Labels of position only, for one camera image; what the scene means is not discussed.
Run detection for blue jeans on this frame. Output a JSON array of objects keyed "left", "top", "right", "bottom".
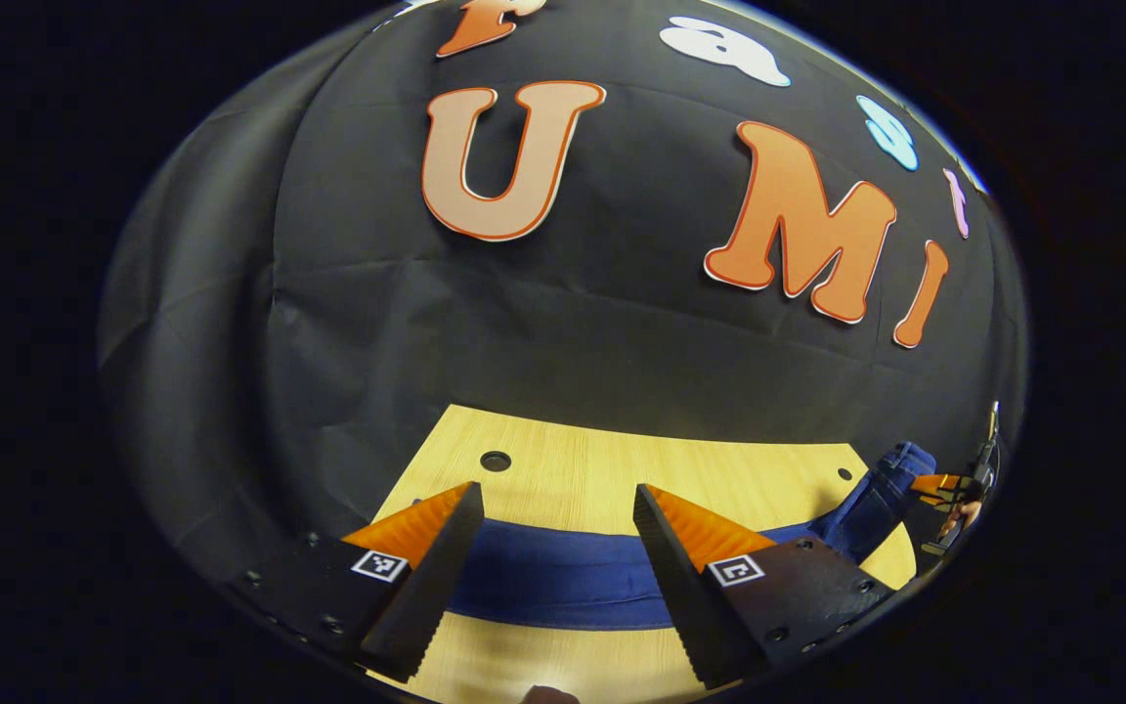
[{"left": 411, "top": 440, "right": 937, "bottom": 632}]

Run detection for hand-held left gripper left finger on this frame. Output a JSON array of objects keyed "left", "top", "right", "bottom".
[{"left": 226, "top": 481, "right": 486, "bottom": 683}]

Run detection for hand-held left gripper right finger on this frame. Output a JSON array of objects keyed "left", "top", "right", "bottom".
[{"left": 632, "top": 483, "right": 896, "bottom": 690}]

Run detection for black backdrop cloth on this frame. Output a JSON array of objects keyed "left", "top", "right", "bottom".
[{"left": 99, "top": 0, "right": 1028, "bottom": 588}]

